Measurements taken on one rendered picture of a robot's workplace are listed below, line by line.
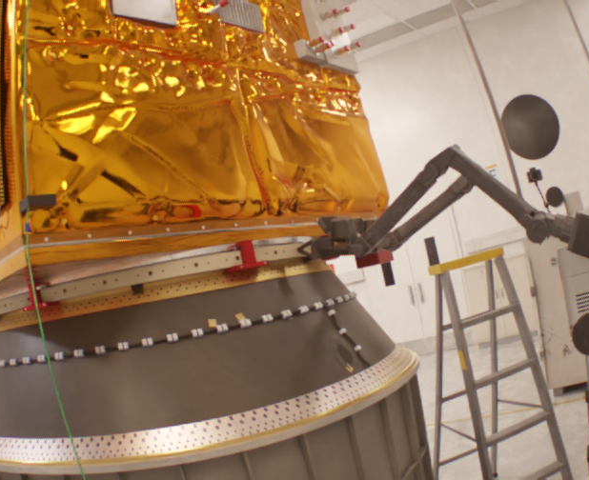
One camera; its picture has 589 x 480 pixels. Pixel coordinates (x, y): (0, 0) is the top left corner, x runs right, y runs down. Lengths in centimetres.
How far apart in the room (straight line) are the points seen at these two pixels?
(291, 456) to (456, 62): 852
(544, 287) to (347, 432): 342
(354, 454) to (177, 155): 110
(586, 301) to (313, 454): 100
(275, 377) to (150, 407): 40
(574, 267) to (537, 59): 760
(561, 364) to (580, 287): 327
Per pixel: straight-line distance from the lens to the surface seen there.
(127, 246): 168
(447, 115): 957
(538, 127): 909
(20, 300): 197
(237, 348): 175
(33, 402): 185
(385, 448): 200
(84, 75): 174
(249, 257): 188
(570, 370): 511
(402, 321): 997
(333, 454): 179
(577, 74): 914
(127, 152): 170
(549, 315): 502
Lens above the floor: 154
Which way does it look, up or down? 5 degrees up
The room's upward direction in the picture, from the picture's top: 13 degrees counter-clockwise
